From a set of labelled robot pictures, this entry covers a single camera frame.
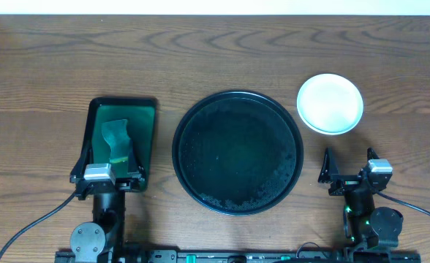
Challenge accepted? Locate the round black tray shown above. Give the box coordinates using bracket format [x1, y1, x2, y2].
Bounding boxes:
[172, 91, 304, 216]

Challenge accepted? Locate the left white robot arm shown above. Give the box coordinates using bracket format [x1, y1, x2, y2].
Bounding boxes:
[69, 141, 146, 262]

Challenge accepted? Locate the rectangular dark green tray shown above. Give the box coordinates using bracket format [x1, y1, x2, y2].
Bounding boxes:
[82, 97, 156, 188]

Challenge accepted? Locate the green scrubbing sponge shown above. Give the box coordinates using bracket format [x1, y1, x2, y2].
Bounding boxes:
[101, 119, 132, 164]

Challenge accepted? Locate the light green plate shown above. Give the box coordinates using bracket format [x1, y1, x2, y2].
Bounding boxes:
[297, 73, 364, 135]

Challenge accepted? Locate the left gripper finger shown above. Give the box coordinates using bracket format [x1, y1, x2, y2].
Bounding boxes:
[127, 141, 145, 179]
[69, 140, 93, 183]

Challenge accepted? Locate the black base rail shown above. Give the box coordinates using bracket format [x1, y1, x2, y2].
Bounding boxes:
[53, 248, 423, 263]

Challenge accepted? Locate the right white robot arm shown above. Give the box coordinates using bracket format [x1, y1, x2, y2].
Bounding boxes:
[318, 148, 403, 262]

